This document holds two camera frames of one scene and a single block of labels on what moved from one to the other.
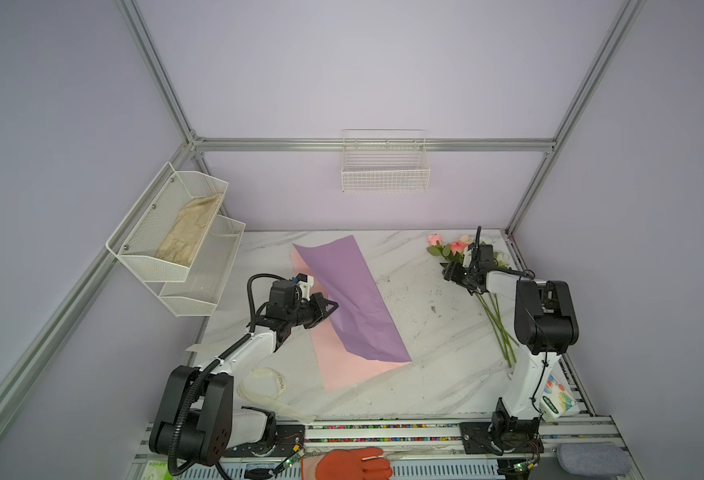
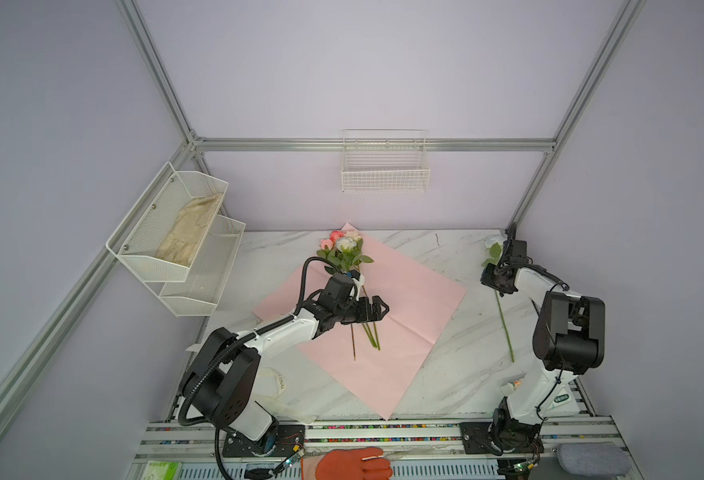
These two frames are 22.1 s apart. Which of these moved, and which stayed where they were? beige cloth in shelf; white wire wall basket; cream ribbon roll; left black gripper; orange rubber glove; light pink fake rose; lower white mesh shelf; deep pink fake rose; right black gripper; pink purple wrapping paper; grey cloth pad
Moved: right black gripper; left black gripper; deep pink fake rose; pink purple wrapping paper; light pink fake rose
Stayed: white wire wall basket; cream ribbon roll; grey cloth pad; orange rubber glove; lower white mesh shelf; beige cloth in shelf
